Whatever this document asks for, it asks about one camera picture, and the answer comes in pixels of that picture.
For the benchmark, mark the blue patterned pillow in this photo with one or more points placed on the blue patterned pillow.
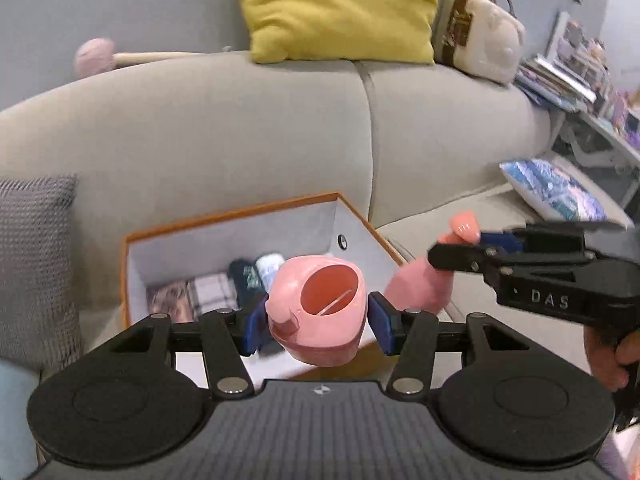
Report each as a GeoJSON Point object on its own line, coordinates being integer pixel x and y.
{"type": "Point", "coordinates": [551, 191]}

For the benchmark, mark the white labelled bottle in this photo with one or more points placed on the white labelled bottle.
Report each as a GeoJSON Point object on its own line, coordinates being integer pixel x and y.
{"type": "Point", "coordinates": [267, 267]}

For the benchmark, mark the light blue cushion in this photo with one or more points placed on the light blue cushion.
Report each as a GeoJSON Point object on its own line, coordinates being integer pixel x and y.
{"type": "Point", "coordinates": [18, 449]}

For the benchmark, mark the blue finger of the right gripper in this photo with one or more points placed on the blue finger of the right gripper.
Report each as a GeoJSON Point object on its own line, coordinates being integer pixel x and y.
{"type": "Point", "coordinates": [505, 241]}

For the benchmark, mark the stack of books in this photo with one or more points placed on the stack of books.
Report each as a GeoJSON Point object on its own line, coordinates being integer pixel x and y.
{"type": "Point", "coordinates": [538, 77]}

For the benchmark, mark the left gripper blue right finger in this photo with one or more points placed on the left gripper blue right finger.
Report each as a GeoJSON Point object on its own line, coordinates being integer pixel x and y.
{"type": "Point", "coordinates": [386, 324]}

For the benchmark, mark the beige fabric sofa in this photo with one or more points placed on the beige fabric sofa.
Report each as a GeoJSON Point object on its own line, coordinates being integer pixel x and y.
{"type": "Point", "coordinates": [183, 166]}

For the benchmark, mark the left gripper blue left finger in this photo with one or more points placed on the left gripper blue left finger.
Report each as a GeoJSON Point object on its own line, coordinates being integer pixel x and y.
{"type": "Point", "coordinates": [256, 332]}

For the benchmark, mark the cream plush handbag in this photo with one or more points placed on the cream plush handbag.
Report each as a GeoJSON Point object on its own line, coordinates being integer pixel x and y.
{"type": "Point", "coordinates": [481, 38]}

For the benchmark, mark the yellow throw pillow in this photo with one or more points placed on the yellow throw pillow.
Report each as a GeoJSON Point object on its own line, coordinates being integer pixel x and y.
{"type": "Point", "coordinates": [354, 30]}

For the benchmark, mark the pink lotion bottle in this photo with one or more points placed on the pink lotion bottle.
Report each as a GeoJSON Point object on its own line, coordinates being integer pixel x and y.
{"type": "Point", "coordinates": [418, 285]}

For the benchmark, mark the white side shelf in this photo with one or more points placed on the white side shelf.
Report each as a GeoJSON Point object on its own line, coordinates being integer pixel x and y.
{"type": "Point", "coordinates": [597, 128]}

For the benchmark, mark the houndstooth black white pillow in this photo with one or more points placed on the houndstooth black white pillow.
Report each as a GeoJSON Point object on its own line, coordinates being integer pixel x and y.
{"type": "Point", "coordinates": [39, 321]}

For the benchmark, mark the pink plastic cup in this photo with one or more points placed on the pink plastic cup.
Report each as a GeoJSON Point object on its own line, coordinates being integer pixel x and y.
{"type": "Point", "coordinates": [317, 308]}

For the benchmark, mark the person's right hand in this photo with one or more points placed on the person's right hand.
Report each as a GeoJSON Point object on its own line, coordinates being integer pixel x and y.
{"type": "Point", "coordinates": [608, 363]}

